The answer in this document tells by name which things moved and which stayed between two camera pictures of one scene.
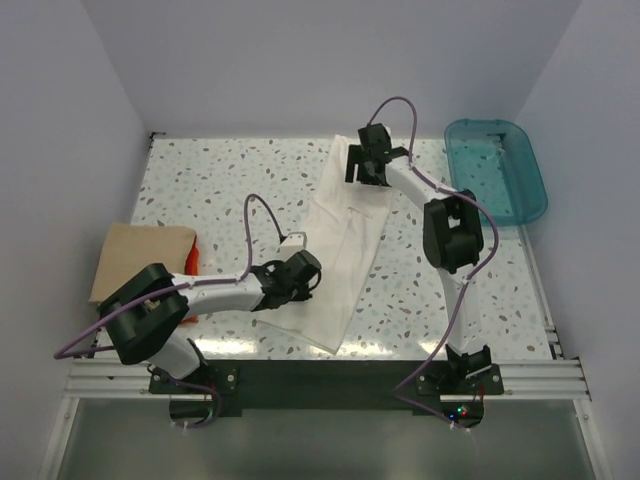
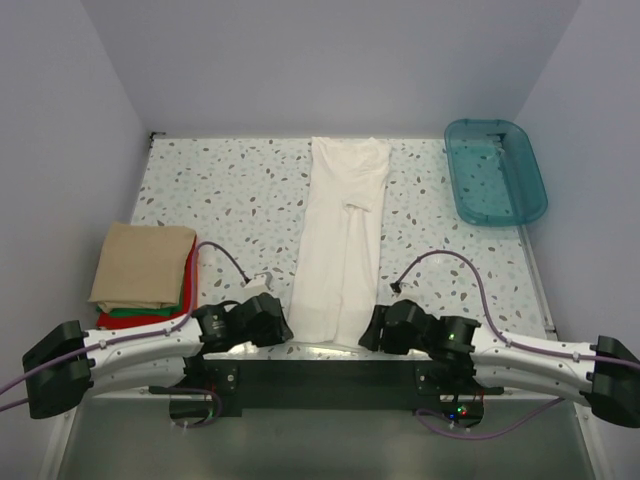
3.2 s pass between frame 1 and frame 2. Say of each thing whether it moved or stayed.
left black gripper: moved
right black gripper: moved
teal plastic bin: stayed
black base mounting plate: stayed
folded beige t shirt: stayed
